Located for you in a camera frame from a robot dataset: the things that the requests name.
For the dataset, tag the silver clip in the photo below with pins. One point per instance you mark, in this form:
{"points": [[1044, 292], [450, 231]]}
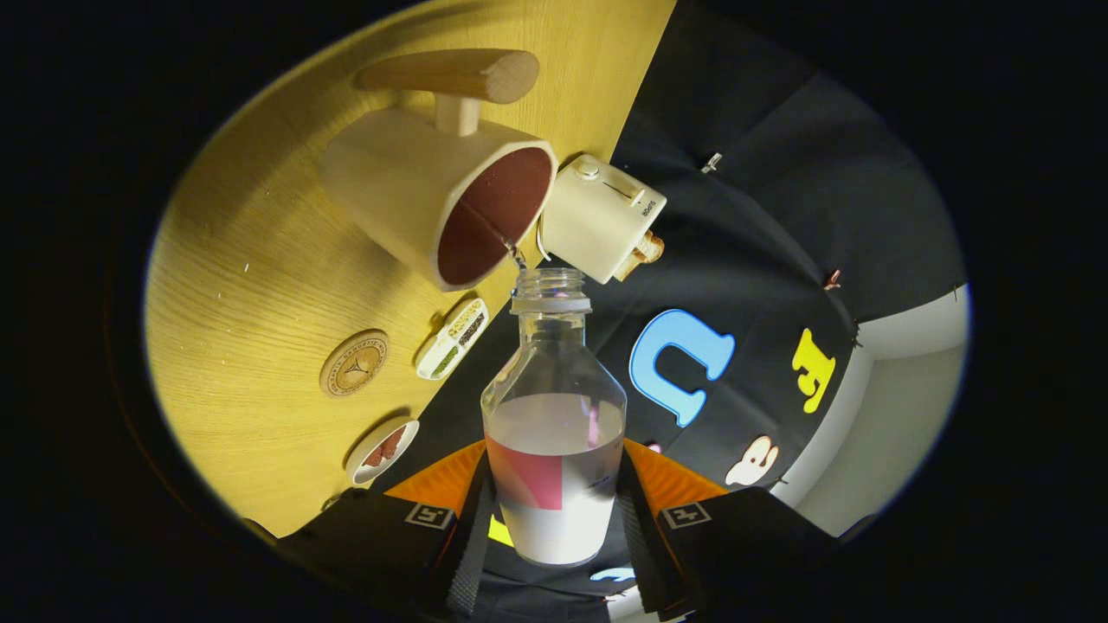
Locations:
{"points": [[711, 163]]}

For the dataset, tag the round wooden coaster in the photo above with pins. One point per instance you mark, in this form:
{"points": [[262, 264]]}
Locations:
{"points": [[354, 363]]}

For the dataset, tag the white round plate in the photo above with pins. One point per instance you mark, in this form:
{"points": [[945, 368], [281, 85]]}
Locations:
{"points": [[370, 472]]}

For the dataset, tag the toast slice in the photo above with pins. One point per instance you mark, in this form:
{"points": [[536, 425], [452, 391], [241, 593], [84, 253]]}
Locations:
{"points": [[629, 268], [651, 247]]}

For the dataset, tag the white sectioned grain dish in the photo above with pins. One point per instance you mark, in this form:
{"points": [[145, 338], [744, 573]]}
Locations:
{"points": [[452, 339]]}

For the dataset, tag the red meat piece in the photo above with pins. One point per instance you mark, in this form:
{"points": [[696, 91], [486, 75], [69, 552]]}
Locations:
{"points": [[394, 443], [374, 457]]}

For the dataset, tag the clear juice bottle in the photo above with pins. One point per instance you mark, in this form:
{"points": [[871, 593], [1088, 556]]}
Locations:
{"points": [[554, 415]]}

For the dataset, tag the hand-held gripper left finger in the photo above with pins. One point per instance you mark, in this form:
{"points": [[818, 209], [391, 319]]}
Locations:
{"points": [[467, 562]]}

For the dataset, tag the wooden table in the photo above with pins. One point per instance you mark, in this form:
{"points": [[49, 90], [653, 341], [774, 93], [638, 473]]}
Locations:
{"points": [[260, 285]]}

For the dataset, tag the cream toaster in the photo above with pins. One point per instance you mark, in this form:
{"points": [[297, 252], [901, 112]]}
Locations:
{"points": [[597, 216]]}

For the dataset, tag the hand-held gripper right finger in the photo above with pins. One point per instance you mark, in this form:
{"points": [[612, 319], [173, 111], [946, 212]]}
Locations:
{"points": [[640, 554]]}

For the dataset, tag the pink clip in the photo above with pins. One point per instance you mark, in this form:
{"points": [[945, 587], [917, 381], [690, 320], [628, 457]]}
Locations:
{"points": [[832, 279]]}

